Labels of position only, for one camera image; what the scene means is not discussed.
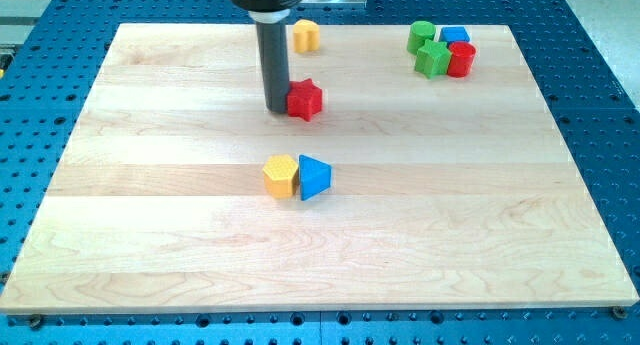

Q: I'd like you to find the green cylinder block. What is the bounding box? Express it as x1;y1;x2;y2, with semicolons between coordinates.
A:
406;20;436;55

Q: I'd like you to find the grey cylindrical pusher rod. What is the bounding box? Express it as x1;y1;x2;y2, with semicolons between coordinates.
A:
249;9;290;113

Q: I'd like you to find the light wooden board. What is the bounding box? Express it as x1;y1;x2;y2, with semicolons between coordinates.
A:
1;23;638;314

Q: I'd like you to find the yellow hexagon block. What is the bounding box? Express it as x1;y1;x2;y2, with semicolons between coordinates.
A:
262;154;299;198

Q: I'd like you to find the blue cube block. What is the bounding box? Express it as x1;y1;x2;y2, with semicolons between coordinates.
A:
439;26;470;45

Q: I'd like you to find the green star block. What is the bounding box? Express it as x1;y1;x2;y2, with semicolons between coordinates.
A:
414;40;452;78

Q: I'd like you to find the yellow heart block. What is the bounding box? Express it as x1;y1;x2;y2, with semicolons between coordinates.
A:
293;19;320;53

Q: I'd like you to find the red star block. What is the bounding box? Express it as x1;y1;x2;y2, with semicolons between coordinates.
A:
286;78;323;122

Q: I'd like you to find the blue triangle block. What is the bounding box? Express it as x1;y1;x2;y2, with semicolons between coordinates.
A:
299;155;332;201

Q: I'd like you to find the red cylinder block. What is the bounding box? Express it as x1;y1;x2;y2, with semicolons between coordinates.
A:
447;41;476;78

